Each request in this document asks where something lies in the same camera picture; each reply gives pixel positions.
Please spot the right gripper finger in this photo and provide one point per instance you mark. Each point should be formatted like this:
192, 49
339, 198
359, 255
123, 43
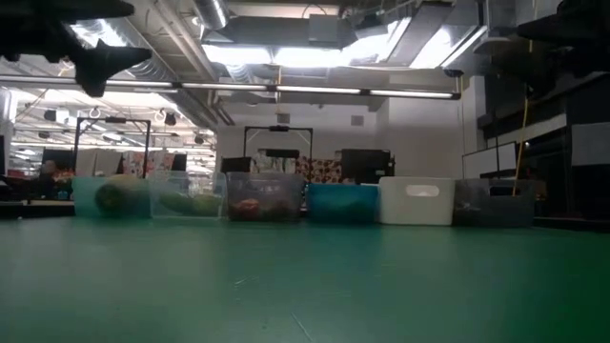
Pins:
548, 31

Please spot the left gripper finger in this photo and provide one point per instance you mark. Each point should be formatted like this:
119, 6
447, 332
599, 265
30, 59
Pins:
102, 62
95, 9

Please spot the orange chili pepper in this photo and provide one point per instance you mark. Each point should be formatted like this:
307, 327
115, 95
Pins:
247, 208

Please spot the black monitor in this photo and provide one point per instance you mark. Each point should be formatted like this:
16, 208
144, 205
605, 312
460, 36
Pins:
364, 164
64, 157

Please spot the person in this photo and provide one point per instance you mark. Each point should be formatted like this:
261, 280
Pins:
47, 176

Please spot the long ceiling light bar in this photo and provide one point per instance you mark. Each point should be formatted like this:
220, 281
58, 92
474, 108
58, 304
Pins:
229, 86

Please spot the teal green plastic basket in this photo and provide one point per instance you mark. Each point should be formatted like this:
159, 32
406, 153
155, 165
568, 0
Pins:
81, 200

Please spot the framed glass board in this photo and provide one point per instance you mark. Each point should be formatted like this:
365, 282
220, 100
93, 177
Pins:
486, 162

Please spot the clear plastic basket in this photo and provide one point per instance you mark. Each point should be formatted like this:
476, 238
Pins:
188, 183

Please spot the smoky translucent grey basket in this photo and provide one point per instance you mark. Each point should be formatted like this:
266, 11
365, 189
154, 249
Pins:
495, 205

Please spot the dark grey plastic basket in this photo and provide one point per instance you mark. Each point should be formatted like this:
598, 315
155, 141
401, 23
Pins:
267, 186

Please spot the grey ceiling box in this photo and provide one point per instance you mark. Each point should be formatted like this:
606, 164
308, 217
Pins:
325, 28

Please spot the white plastic basket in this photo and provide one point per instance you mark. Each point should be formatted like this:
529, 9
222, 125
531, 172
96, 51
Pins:
400, 209

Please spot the floral patterned panel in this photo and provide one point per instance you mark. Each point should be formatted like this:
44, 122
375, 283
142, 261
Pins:
324, 171

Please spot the blue plastic basket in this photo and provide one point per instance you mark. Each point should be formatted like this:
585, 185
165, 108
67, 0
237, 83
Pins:
343, 205

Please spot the black metal rig frame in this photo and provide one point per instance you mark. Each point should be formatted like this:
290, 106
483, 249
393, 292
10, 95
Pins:
278, 128
114, 120

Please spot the silver ventilation duct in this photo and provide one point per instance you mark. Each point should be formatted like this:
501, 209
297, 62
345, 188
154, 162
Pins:
212, 12

